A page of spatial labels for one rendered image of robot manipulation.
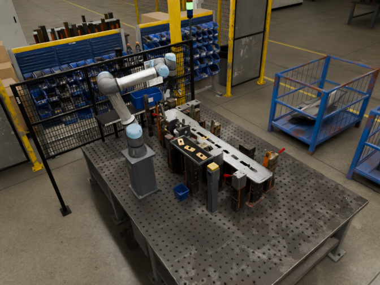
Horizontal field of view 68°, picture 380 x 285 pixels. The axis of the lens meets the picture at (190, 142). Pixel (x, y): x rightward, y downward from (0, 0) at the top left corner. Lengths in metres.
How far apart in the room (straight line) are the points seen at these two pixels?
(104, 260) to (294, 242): 1.76
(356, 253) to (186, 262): 1.78
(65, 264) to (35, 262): 0.31
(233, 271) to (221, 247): 0.19
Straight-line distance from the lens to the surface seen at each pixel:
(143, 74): 1.99
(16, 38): 8.73
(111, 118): 2.99
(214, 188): 2.12
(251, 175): 2.21
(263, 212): 2.36
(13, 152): 4.29
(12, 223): 3.80
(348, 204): 2.64
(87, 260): 3.11
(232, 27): 5.19
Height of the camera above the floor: 2.45
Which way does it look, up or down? 35 degrees down
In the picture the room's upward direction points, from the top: 3 degrees counter-clockwise
